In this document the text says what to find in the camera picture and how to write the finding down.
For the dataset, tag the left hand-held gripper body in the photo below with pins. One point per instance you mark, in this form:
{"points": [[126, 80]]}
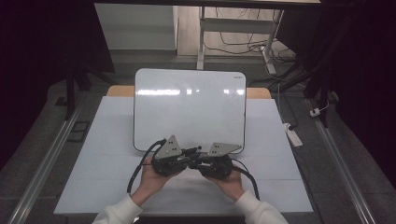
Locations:
{"points": [[169, 155]]}

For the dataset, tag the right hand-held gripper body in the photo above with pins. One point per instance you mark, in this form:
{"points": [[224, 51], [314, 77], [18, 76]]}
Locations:
{"points": [[218, 165]]}

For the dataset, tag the white dry-erase board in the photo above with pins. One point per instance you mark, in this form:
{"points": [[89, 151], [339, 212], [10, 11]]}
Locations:
{"points": [[190, 109]]}

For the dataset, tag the person's right hand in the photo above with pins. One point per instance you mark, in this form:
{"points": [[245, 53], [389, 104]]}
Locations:
{"points": [[229, 185]]}

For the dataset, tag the person's left hand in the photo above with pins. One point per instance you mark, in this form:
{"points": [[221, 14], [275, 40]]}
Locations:
{"points": [[149, 183]]}

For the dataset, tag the white table mat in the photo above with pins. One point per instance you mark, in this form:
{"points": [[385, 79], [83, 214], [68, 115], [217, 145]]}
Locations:
{"points": [[109, 174]]}

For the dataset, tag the white power strip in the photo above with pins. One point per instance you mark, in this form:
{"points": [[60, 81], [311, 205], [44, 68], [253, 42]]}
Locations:
{"points": [[295, 138]]}

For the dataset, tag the black plug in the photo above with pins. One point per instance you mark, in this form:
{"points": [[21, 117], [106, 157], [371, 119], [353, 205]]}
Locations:
{"points": [[292, 127]]}

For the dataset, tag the small white adapter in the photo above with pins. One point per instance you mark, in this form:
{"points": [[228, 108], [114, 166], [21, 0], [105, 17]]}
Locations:
{"points": [[314, 112]]}

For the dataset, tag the black stand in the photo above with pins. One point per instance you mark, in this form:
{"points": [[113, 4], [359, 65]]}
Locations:
{"points": [[323, 99], [70, 93]]}

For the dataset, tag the grey cabinet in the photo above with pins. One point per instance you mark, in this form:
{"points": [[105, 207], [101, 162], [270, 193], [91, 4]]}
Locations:
{"points": [[134, 28]]}

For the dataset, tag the aluminium rail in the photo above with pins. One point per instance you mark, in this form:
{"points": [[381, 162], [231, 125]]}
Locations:
{"points": [[43, 161], [342, 168]]}

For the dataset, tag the white desk frame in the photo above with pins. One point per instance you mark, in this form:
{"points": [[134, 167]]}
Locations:
{"points": [[236, 25]]}

